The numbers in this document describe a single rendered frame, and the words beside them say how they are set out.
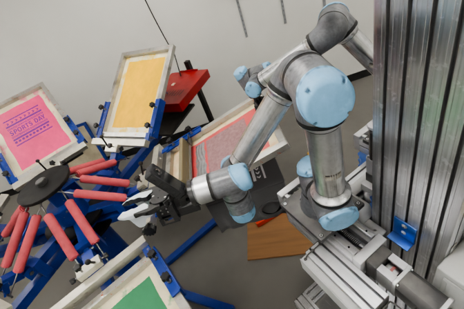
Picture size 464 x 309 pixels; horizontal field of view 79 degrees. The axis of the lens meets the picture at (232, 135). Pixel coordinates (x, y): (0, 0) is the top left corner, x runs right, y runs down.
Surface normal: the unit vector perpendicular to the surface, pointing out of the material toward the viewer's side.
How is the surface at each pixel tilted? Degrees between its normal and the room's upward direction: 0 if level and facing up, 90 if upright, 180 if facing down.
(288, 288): 0
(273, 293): 0
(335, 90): 82
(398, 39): 90
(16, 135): 32
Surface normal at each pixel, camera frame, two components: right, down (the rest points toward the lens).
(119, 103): -0.43, -0.30
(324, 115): 0.11, 0.46
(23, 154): 0.07, -0.46
